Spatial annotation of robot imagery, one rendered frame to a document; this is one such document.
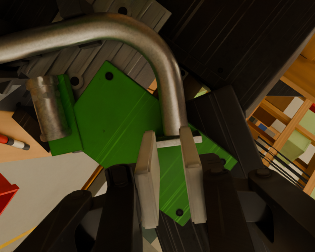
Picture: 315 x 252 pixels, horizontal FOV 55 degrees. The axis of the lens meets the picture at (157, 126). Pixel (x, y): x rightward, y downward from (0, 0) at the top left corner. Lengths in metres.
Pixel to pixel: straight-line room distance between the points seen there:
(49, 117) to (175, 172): 0.17
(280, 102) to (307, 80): 2.78
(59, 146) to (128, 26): 0.18
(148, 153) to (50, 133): 0.23
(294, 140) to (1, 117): 3.28
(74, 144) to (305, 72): 0.91
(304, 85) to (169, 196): 0.84
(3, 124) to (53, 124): 0.28
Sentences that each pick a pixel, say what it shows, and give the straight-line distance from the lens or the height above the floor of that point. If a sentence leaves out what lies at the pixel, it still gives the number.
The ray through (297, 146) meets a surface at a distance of 3.61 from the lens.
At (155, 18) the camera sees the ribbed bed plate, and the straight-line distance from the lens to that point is 0.40.
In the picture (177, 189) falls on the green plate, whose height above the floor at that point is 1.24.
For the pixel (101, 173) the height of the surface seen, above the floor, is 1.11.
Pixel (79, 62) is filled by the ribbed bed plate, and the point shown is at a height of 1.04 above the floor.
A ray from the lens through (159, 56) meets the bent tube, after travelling 0.34.
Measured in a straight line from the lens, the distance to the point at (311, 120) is 3.95.
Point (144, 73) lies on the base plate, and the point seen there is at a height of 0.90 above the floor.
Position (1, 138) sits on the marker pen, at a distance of 0.65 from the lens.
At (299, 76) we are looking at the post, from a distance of 1.16.
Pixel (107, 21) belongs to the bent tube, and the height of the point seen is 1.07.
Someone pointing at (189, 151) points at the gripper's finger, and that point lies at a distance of 0.16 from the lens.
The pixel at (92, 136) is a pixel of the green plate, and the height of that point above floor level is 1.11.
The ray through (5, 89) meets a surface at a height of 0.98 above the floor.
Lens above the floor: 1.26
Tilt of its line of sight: 13 degrees down
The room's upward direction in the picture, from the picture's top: 130 degrees clockwise
